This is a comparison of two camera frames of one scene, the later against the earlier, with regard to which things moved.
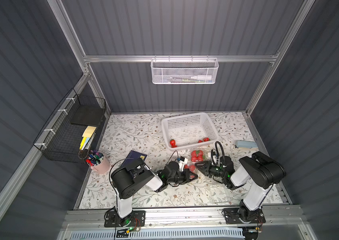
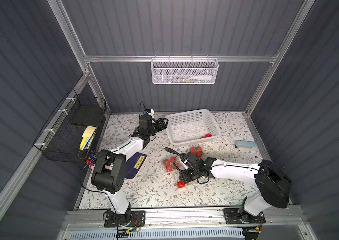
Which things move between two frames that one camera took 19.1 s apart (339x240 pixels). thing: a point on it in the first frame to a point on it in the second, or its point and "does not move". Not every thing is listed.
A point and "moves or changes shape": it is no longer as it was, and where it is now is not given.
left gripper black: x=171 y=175 to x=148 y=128
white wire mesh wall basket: x=184 y=71 does not move
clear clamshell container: x=218 y=195 to x=194 y=187
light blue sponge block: x=247 y=145 does not move
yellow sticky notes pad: x=87 y=134 does not move
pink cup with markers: x=97 y=162 does not move
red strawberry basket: x=172 y=142 moves or changes shape
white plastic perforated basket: x=188 y=131 moves or changes shape
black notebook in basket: x=87 y=115 does not move
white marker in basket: x=202 y=77 does not move
